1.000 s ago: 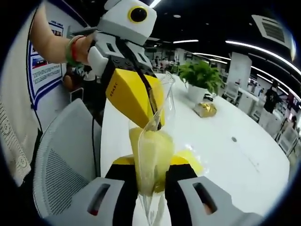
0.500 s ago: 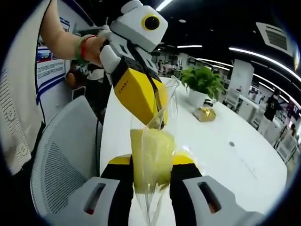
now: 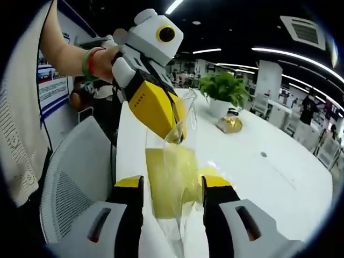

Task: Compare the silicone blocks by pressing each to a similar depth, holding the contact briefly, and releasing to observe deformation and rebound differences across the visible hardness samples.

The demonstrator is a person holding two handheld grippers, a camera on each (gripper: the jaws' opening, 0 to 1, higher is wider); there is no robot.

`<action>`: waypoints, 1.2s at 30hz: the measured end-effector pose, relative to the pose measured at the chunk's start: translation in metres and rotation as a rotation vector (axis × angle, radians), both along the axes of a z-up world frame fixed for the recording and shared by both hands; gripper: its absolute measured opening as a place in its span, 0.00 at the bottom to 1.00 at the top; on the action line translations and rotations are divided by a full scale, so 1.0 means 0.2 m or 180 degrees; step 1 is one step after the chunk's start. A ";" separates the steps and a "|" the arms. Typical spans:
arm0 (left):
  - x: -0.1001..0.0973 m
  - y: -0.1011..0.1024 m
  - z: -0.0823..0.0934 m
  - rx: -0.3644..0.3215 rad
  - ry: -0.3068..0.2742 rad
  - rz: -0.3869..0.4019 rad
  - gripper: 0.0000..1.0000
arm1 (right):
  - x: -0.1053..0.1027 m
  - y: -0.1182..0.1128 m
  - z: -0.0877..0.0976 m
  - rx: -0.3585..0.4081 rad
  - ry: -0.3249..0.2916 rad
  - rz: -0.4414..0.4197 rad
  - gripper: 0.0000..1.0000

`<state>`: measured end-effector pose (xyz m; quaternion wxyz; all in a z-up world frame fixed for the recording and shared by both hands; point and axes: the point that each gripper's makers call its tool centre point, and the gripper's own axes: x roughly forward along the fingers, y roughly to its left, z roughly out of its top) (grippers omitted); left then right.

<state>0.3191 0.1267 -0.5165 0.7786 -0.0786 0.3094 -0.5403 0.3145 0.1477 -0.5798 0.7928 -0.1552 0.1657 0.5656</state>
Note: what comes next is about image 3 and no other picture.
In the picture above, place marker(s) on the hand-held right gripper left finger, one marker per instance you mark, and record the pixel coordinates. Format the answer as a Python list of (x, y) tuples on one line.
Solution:
[(129, 204)]

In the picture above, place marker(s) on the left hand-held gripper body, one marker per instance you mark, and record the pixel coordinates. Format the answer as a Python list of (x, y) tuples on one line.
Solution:
[(146, 40)]

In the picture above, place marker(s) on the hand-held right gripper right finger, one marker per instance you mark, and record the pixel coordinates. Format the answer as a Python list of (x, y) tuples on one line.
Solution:
[(217, 199)]

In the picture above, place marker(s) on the yellow silicone block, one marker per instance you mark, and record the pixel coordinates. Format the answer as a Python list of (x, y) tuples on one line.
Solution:
[(172, 182), (211, 170)]

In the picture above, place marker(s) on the person's left hand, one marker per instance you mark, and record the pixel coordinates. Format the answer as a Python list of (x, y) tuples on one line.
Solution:
[(106, 65)]

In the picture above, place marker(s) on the white ceiling strip light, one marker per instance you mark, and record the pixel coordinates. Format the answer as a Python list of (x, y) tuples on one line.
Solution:
[(173, 6), (258, 49), (207, 50)]

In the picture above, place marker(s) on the green potted plant white pot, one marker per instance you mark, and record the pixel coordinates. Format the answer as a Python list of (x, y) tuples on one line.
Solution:
[(223, 86)]

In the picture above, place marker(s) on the gold foil packet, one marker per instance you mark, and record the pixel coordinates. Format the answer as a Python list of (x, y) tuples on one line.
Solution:
[(229, 125)]

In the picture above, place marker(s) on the round grey table grommet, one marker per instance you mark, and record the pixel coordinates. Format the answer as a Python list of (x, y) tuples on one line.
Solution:
[(263, 154)]

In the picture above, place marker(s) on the grey mesh office chair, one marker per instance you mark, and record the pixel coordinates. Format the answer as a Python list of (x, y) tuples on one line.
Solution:
[(78, 150)]

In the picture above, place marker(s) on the white office chair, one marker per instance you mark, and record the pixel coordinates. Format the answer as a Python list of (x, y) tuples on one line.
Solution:
[(328, 153)]

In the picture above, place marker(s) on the white ceiling air vent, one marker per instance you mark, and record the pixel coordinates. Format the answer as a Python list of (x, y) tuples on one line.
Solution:
[(305, 32)]

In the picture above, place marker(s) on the blue white wall poster board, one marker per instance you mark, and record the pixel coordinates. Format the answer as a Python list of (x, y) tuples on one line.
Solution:
[(52, 88)]

